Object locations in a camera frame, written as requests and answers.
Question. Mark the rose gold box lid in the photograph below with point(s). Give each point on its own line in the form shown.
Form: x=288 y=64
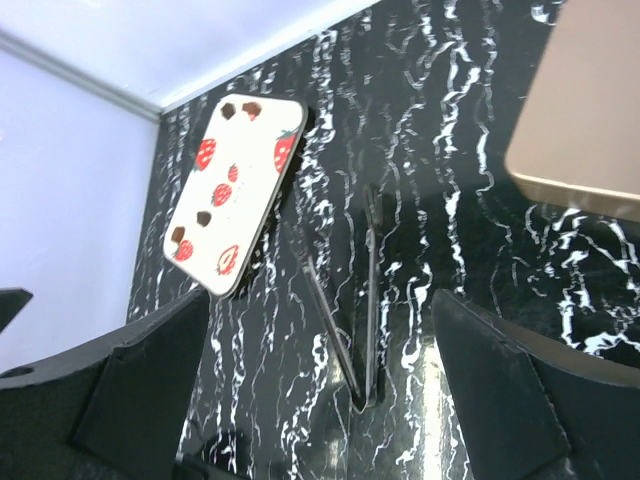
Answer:
x=576 y=142

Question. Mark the brown square chocolate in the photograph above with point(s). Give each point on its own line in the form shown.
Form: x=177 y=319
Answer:
x=252 y=109

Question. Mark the strawberry print white tray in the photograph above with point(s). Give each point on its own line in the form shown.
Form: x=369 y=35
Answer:
x=237 y=173

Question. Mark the brown round chocolate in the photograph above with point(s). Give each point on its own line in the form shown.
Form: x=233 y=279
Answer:
x=178 y=234

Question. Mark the metal tweezers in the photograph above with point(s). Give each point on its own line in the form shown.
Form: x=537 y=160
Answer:
x=352 y=322

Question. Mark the dark square chocolate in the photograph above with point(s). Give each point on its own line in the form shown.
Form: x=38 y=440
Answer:
x=228 y=111

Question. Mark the dark heart chocolate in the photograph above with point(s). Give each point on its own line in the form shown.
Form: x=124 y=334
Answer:
x=203 y=218

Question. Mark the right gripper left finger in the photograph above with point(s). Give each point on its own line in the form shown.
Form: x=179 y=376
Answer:
x=111 y=408

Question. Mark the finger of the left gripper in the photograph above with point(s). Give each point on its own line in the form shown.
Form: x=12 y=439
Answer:
x=12 y=301

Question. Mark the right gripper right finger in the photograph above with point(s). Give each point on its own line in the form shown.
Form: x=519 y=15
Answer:
x=530 y=407

